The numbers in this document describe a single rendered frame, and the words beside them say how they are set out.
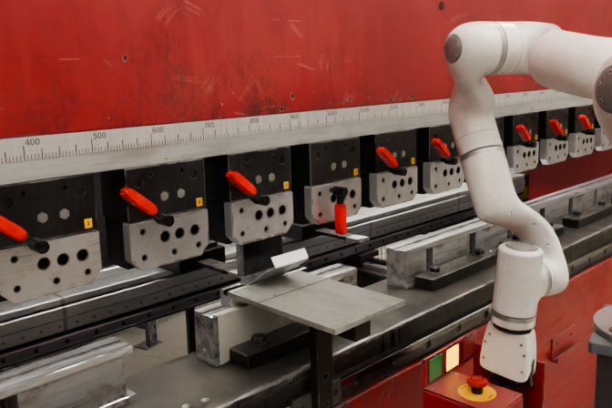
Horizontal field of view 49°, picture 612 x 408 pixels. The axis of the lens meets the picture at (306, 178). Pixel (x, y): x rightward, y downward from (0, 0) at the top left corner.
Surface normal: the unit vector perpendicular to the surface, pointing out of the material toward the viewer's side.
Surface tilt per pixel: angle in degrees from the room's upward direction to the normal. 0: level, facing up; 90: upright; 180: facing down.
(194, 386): 0
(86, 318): 90
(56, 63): 90
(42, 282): 90
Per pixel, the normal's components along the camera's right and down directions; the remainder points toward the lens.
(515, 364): -0.64, 0.14
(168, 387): -0.03, -0.99
